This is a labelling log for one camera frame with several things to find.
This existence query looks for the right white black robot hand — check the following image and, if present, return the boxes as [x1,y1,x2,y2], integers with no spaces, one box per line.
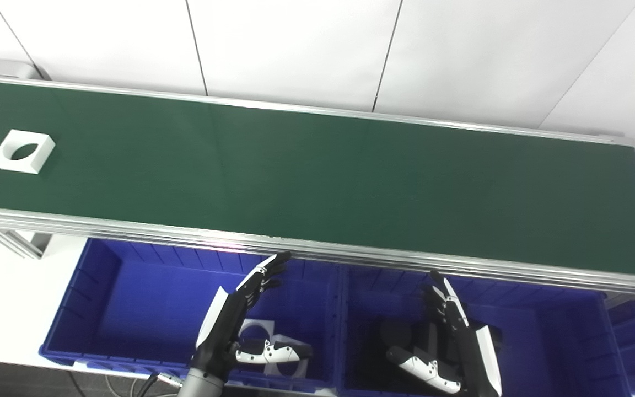
[386,269,503,397]

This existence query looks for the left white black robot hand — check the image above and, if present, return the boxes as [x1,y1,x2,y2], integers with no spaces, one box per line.
[191,251,314,381]

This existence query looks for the blue bin holding white parts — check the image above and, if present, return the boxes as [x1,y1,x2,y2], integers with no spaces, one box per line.
[39,237,346,393]

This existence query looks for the blue bin holding black parts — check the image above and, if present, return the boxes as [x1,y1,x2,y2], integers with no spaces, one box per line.
[340,265,635,397]

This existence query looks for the green conveyor belt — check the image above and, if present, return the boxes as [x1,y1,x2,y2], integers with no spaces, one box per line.
[0,79,635,279]
[0,72,635,301]

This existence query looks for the aluminium conveyor leg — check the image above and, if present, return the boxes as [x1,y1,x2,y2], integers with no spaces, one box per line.
[0,227,53,260]

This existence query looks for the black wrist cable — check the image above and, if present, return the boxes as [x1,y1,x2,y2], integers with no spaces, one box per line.
[137,372,185,397]

